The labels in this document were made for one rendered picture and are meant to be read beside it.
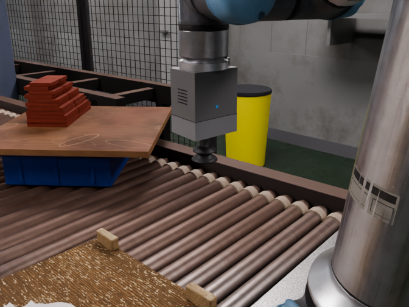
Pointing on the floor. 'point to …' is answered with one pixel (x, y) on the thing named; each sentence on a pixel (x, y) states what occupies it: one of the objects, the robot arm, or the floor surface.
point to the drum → (250, 125)
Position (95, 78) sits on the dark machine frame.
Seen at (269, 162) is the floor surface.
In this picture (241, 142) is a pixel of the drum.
